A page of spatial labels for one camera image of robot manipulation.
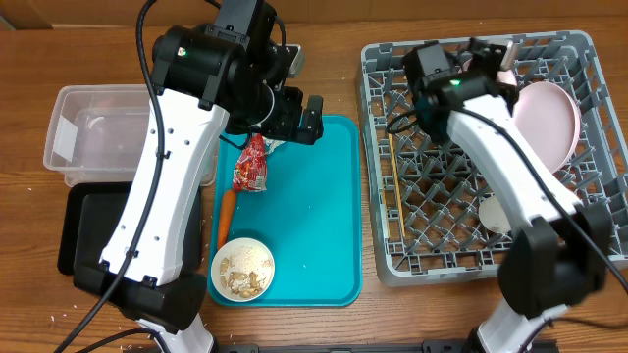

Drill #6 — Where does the red snack wrapper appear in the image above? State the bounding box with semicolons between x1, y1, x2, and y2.
232;134;268;192

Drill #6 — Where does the large white plate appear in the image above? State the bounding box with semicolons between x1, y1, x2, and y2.
513;81;581;173

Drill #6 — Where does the wooden chopstick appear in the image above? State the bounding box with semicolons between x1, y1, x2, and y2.
388;133;406;240

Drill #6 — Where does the white cup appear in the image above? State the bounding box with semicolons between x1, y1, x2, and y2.
478;195;511;233

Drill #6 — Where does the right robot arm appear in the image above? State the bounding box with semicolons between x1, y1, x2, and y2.
401;38;621;352

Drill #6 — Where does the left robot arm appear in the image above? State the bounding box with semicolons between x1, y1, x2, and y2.
74;0;323;352

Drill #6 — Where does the teal plastic tray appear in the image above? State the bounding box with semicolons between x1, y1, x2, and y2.
228;115;362;307

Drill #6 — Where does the orange carrot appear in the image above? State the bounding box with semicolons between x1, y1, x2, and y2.
217;189;237;250

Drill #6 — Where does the white bowl with peanuts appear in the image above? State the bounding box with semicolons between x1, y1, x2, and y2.
209;237;276;303

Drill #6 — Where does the grey dish rack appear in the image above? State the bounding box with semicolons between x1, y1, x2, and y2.
357;30;627;286

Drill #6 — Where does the clear plastic bin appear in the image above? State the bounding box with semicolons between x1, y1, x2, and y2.
42;84;221;188

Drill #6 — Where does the black plastic tray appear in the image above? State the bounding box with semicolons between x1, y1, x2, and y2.
57;181;202;276

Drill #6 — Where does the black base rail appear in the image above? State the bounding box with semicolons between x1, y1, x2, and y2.
122;338;560;353

